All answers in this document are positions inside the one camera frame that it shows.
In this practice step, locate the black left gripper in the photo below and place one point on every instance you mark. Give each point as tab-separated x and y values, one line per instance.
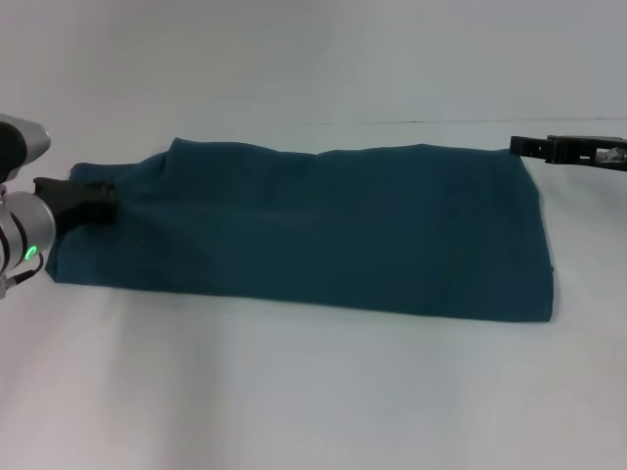
78	203

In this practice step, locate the blue teal shirt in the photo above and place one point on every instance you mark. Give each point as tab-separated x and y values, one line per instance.
318	230

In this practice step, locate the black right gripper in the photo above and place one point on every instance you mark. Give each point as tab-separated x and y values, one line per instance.
588	152

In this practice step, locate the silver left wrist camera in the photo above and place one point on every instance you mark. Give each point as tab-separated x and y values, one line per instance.
19	147

